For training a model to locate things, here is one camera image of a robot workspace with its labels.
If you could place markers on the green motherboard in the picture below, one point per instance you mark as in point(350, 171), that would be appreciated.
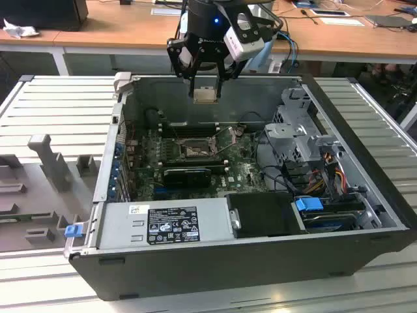
point(241, 179)

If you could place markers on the blue case latch tab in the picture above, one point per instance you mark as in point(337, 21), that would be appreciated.
point(73, 231)

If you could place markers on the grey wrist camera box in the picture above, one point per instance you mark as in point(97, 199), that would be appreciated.
point(183, 24)

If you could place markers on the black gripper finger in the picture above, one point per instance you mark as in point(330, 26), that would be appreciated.
point(229, 65)
point(177, 58)

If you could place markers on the hard disk in blue carrier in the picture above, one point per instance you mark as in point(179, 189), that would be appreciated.
point(307, 206)

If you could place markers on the person's sandalled feet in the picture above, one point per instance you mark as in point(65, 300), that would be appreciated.
point(387, 70)

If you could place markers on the black graphics card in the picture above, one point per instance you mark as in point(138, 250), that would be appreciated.
point(187, 177)

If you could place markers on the silver CPU plate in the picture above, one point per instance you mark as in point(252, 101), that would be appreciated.
point(205, 95)

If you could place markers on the black RAM slot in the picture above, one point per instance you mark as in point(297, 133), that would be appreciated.
point(189, 125)
point(215, 167)
point(192, 160)
point(189, 132)

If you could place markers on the blue expansion slot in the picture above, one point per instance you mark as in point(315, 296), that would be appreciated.
point(162, 189)

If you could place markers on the crumpled white paper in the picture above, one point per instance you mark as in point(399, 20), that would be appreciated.
point(19, 30)

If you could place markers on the white paper sheet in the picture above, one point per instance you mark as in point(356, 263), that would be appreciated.
point(342, 21)

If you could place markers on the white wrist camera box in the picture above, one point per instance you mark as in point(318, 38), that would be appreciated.
point(244, 42)

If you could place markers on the white framed tablet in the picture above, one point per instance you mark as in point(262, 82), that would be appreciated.
point(329, 13)

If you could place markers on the wooden desk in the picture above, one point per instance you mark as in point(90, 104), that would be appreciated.
point(130, 32)

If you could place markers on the grey power supply unit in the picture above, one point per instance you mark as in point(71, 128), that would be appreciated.
point(117, 228)

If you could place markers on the black box on desk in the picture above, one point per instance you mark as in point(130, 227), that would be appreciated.
point(42, 13)

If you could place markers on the silver metal drive cage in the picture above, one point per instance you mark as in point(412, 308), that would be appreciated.
point(286, 137)

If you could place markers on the black open PC case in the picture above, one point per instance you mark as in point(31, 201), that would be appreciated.
point(228, 270)

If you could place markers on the pale blue teach pendant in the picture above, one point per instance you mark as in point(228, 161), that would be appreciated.
point(262, 58)

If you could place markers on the CPU socket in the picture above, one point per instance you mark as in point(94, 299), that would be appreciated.
point(195, 150)

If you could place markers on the grey parts rack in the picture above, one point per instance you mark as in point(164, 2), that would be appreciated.
point(39, 195)

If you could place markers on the dark grey laptop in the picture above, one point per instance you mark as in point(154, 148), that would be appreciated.
point(391, 21)

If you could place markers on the black plastic drive cover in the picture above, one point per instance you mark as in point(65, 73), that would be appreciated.
point(264, 215)

